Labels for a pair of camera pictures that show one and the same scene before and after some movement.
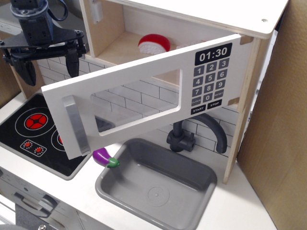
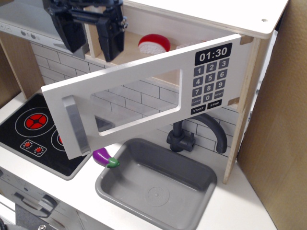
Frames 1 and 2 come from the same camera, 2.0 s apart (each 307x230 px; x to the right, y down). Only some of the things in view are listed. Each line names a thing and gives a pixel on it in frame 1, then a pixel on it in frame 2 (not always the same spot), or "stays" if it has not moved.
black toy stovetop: (31, 132) stays
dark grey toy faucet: (178, 141) stays
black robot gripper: (41, 40) to (70, 15)
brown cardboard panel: (274, 155) stays
